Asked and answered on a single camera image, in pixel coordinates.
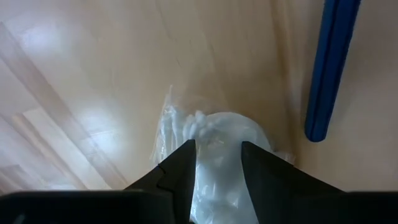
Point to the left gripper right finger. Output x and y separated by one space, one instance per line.
273 180

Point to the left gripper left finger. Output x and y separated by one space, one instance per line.
178 174

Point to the clear cotton swab bag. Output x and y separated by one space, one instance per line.
217 174

